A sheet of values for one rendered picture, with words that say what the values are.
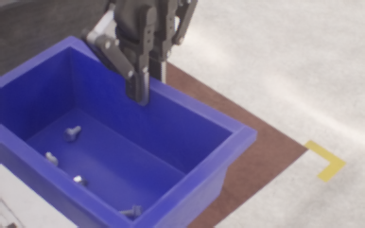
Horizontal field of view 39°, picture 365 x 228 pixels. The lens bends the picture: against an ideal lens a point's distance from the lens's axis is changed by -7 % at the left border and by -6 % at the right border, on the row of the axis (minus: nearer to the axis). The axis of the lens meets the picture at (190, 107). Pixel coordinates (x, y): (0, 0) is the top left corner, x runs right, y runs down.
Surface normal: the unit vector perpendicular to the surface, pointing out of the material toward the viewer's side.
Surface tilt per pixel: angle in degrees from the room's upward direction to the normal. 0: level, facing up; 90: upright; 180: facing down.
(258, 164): 0
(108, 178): 0
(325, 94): 0
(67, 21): 90
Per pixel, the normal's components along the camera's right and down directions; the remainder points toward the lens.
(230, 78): 0.03, -0.77
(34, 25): 0.54, 0.54
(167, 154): -0.62, 0.41
